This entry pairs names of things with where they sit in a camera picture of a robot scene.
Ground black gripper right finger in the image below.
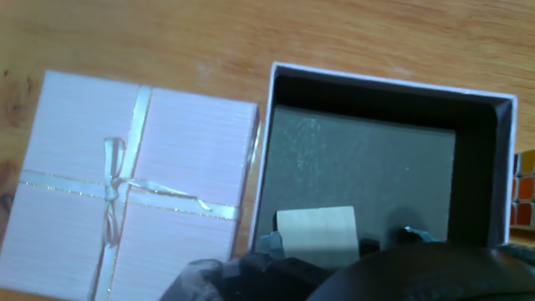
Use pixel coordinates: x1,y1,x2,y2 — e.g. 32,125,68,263
390,225,442,247

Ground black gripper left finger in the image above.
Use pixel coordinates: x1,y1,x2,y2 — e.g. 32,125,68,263
254,231,286,261

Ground beige paper card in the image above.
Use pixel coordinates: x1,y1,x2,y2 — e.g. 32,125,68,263
275,205,361,271

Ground colourful Rubik's cube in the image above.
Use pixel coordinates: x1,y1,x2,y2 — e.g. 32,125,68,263
508,149,535,232

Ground pink gift box lid ribbon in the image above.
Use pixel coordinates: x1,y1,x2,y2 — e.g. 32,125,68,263
0,69,261,301

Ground grey foam box insert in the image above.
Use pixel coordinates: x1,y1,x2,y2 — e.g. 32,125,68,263
254,104,457,252

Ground pink gift box base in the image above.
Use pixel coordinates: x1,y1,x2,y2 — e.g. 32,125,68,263
247,61,519,257

